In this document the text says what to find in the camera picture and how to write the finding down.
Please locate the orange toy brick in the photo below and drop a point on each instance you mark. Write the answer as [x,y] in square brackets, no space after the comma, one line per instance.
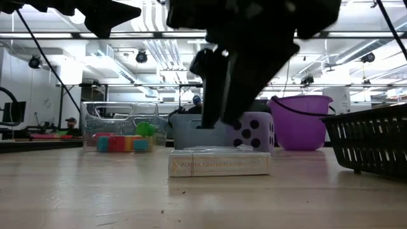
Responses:
[141,138]

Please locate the playing cards box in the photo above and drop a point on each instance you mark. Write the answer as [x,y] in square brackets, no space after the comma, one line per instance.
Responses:
[222,165]

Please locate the background workbench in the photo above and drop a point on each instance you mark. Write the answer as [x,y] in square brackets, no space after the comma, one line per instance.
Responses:
[38,145]

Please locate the red toy brick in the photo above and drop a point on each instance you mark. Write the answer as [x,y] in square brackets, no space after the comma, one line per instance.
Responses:
[116,144]

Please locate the black slotted basket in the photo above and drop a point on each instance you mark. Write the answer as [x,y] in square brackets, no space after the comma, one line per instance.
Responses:
[381,114]

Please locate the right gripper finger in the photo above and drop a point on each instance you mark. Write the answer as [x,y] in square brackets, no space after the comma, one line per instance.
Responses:
[248,82]
[214,89]

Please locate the purple foam die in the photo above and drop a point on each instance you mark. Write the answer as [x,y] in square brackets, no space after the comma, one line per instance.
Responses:
[264,133]

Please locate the gray plastic bin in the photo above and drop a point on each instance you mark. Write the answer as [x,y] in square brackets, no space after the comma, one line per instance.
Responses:
[184,136]

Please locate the person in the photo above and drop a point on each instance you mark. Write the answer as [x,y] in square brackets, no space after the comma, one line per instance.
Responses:
[71,122]
[196,101]

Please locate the black ceiling spotlight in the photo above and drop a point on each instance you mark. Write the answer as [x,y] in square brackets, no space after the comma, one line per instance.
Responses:
[141,57]
[368,58]
[307,80]
[35,62]

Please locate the clear plastic bin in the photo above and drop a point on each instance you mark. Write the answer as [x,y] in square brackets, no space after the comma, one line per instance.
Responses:
[95,124]

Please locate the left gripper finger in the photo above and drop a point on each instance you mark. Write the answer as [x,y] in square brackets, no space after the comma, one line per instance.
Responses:
[105,16]

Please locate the black background monitor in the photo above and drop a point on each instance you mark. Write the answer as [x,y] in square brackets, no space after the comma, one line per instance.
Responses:
[262,106]
[14,112]

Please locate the black aluminium rig frame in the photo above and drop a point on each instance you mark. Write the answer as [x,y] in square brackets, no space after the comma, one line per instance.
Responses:
[159,34]

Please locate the yellow toy brick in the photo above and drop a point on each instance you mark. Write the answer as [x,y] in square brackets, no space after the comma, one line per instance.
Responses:
[128,143]

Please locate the green toy brick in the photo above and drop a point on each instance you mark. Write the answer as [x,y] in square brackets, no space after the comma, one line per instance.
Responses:
[145,129]

